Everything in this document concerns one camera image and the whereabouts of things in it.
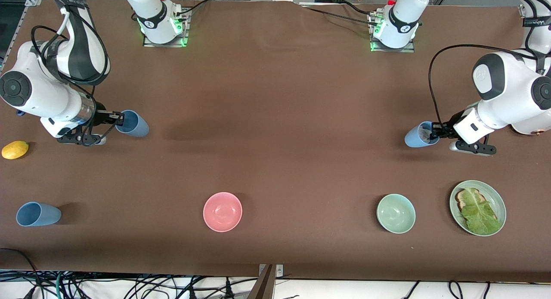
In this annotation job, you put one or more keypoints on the toasted bread slice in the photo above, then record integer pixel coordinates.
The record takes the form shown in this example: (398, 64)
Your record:
(461, 200)

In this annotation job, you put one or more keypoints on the yellow lemon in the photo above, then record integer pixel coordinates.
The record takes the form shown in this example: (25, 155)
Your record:
(15, 149)

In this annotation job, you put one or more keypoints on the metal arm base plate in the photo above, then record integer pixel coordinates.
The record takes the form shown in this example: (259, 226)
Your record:
(185, 36)
(409, 49)

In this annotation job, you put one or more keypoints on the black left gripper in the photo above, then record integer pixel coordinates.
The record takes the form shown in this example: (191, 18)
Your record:
(453, 125)

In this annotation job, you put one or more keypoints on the silver table bracket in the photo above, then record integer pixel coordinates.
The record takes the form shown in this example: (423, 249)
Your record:
(279, 271)

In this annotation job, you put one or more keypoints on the dark metal post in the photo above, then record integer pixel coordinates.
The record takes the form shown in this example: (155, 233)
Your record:
(263, 286)

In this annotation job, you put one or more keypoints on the light green bowl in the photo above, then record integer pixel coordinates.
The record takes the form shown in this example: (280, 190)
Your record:
(396, 213)

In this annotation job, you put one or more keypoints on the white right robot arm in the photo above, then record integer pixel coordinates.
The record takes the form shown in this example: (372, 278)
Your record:
(43, 92)

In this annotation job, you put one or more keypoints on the white paper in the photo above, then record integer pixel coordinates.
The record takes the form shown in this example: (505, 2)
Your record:
(426, 129)

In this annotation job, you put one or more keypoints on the blue cup holding paper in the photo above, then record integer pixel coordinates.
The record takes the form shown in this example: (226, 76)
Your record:
(413, 138)

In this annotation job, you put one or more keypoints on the light green plate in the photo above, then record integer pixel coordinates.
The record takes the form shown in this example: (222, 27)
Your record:
(497, 204)

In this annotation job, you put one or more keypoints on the green lettuce leaf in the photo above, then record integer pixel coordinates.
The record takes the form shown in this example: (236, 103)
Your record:
(480, 215)

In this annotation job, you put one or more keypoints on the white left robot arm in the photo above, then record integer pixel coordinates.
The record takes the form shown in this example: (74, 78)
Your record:
(503, 88)

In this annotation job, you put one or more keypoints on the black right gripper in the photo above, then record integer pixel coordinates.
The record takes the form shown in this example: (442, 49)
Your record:
(100, 115)

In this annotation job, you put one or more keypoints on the pink bowl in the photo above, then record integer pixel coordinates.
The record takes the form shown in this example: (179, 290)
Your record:
(222, 211)

